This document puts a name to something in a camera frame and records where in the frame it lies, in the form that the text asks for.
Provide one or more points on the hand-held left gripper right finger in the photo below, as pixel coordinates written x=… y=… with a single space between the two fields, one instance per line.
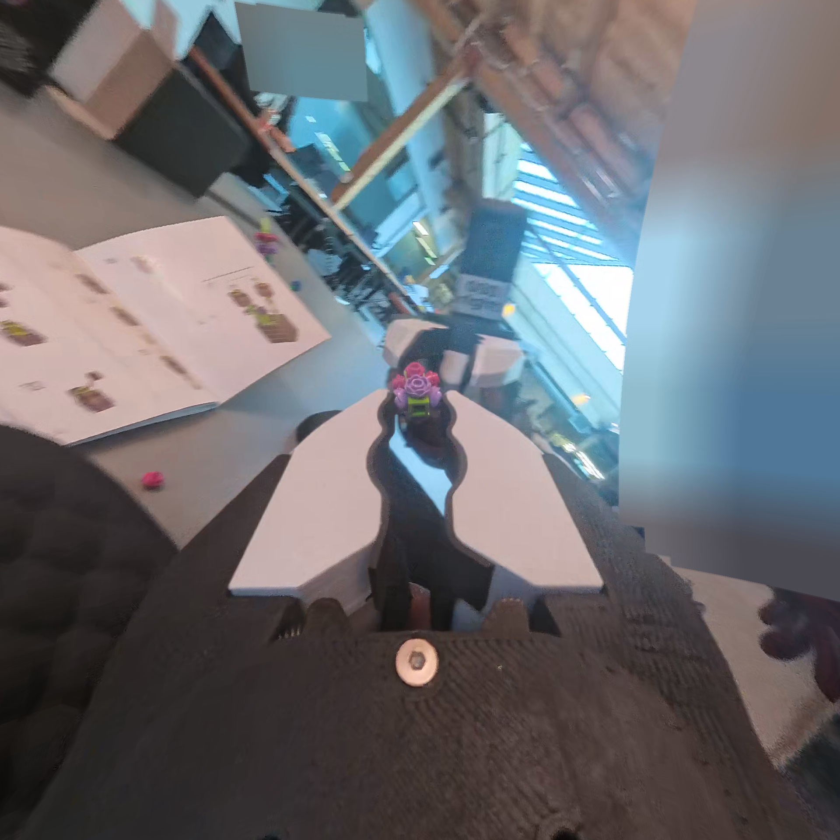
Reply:
x=518 y=512

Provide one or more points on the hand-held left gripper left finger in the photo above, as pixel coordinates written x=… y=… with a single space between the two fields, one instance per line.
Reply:
x=315 y=499

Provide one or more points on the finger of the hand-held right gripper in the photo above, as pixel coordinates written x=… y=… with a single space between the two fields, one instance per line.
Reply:
x=407 y=341
x=489 y=364

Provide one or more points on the purple pink toy flower assembly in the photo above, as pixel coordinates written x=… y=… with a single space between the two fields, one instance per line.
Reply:
x=415 y=390

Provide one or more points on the grey desk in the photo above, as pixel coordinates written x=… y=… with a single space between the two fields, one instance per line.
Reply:
x=72 y=184

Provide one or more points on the loose pink flower piece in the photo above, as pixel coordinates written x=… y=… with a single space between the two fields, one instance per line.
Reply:
x=152 y=480

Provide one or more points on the small pink green toy flower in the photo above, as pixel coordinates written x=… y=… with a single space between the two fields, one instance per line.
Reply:
x=266 y=239

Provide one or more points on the white instruction booklet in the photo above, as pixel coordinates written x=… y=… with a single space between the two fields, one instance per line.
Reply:
x=151 y=328

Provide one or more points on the person's beige printed shirt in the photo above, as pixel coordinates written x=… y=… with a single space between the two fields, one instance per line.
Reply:
x=735 y=656

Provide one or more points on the black quilted pad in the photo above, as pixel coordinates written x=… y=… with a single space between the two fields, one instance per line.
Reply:
x=59 y=564

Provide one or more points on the black box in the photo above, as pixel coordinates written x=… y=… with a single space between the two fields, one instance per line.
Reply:
x=187 y=131

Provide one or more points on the cardboard box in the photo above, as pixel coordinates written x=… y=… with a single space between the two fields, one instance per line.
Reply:
x=111 y=59

